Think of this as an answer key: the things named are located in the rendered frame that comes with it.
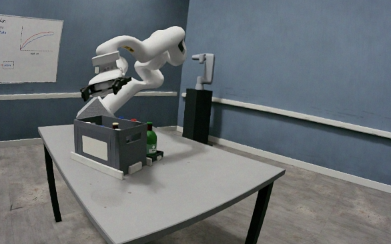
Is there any green bottle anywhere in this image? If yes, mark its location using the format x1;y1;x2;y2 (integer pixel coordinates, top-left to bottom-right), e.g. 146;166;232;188
147;122;157;156

